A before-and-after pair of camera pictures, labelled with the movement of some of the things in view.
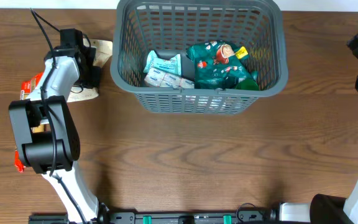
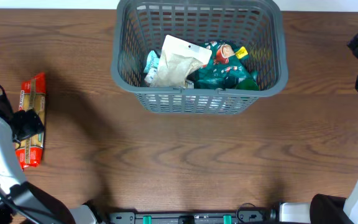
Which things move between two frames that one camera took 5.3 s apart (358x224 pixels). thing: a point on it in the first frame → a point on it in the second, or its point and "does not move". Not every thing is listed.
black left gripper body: (89, 76) → (25, 123)
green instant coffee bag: (218, 65) does not move
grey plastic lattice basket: (255, 27) does not move
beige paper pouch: (103, 50) → (177, 59)
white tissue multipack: (165, 79) → (193, 103)
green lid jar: (247, 84) does not move
